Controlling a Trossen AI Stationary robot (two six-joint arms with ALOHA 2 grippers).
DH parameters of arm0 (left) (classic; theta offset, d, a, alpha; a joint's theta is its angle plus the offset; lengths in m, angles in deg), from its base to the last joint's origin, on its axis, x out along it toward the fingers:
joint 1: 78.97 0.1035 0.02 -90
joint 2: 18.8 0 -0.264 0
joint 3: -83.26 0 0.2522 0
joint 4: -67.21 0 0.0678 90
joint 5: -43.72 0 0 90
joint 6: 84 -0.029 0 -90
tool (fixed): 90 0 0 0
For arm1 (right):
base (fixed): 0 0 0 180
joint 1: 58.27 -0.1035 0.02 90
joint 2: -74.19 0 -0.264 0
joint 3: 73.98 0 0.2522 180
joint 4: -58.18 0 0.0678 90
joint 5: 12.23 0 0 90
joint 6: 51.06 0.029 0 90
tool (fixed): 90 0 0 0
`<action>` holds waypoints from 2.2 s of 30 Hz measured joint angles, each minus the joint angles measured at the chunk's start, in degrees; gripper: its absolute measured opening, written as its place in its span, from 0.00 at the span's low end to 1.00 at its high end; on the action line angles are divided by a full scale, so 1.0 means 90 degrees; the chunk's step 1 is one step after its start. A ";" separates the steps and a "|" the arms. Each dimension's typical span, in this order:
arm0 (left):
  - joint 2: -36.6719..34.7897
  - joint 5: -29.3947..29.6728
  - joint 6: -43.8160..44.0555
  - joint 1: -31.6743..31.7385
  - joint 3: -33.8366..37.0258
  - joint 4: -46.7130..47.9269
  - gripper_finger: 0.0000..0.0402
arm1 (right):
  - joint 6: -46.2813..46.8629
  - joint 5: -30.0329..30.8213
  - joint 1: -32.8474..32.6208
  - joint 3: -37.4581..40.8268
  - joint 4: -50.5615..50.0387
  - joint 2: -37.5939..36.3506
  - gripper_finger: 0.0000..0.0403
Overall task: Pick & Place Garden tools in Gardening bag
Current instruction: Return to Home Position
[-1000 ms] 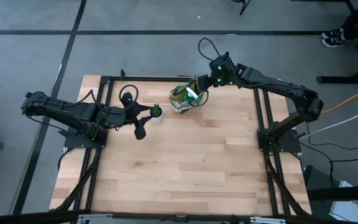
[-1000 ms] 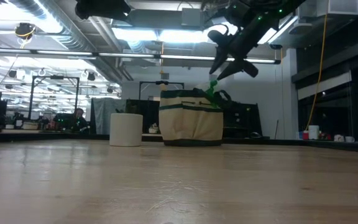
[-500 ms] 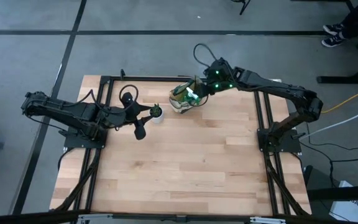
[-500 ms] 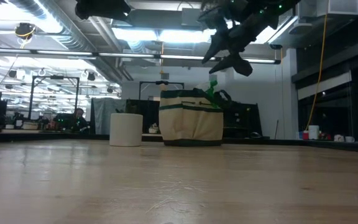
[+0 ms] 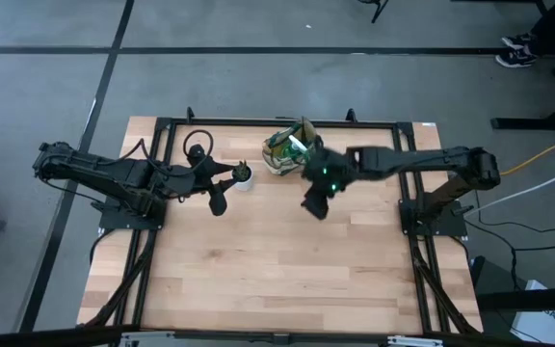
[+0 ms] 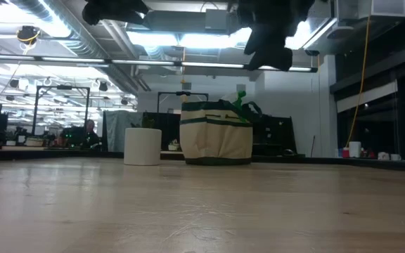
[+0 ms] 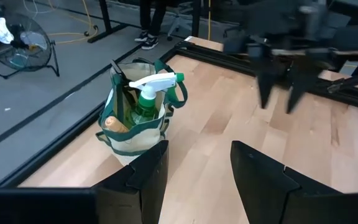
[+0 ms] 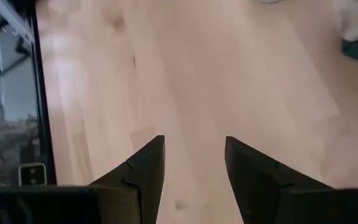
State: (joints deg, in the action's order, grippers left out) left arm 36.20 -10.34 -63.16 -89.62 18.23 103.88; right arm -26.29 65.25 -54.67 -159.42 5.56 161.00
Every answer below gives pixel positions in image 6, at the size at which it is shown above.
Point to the grey fabric cover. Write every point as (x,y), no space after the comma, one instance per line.
(118,130)

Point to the black metal rig frame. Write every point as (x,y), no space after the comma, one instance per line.
(63,88)
(183,93)

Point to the small red container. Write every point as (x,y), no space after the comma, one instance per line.
(345,152)

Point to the white mug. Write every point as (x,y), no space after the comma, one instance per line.
(383,156)
(396,157)

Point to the beige and green gardening bag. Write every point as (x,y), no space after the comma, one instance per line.
(216,138)

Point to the white cylindrical plant pot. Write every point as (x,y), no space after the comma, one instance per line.
(142,147)

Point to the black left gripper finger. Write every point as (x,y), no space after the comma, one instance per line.
(90,14)

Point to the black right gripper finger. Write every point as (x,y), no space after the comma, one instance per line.
(257,44)
(276,58)

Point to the silver ventilation duct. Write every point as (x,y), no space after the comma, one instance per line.
(30,5)

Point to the small white background planter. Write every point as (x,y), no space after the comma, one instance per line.
(173,144)

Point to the green plastic spray bottle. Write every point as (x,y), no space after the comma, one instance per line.
(239,100)

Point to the white ceiling box unit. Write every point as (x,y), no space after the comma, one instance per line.
(382,7)

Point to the white paper roll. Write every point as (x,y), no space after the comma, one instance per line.
(354,149)

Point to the black background cabinet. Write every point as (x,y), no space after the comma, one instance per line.
(276,135)

